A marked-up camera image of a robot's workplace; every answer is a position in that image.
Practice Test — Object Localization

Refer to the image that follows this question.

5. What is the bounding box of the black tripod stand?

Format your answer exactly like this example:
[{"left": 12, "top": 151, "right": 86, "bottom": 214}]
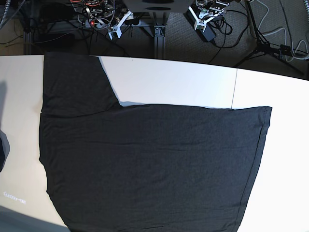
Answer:
[{"left": 234, "top": 1, "right": 309, "bottom": 75}]

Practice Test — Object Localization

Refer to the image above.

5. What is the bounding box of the black T-shirt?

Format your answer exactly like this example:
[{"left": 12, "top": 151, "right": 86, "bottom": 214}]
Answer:
[{"left": 39, "top": 53, "right": 272, "bottom": 232}]

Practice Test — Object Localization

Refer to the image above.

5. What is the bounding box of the white cable on floor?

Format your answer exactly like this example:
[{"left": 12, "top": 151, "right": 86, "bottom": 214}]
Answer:
[{"left": 253, "top": 0, "right": 309, "bottom": 61}]

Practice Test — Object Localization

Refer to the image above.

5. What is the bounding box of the dark object at left edge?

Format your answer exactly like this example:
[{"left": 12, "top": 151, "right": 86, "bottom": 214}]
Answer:
[{"left": 0, "top": 131, "right": 10, "bottom": 172}]

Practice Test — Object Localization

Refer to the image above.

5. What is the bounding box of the black power adapter brick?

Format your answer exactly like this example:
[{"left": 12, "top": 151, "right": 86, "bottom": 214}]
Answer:
[{"left": 197, "top": 23, "right": 217, "bottom": 43}]

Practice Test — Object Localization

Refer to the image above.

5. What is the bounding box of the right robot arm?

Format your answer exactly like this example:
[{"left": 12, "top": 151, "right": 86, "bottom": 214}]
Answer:
[{"left": 69, "top": 0, "right": 121, "bottom": 30}]

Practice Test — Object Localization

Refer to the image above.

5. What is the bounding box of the aluminium frame post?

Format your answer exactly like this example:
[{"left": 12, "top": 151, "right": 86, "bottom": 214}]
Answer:
[{"left": 151, "top": 12, "right": 169, "bottom": 59}]

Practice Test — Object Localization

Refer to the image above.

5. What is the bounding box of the grey power strip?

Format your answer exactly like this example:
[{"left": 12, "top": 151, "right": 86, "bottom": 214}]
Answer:
[{"left": 83, "top": 18, "right": 140, "bottom": 30}]

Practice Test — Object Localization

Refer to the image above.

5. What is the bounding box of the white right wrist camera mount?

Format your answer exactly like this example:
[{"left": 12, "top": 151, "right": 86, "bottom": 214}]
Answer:
[{"left": 108, "top": 11, "right": 134, "bottom": 40}]

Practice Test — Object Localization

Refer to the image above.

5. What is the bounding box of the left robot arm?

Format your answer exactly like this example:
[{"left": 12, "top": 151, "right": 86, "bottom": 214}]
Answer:
[{"left": 191, "top": 0, "right": 239, "bottom": 21}]

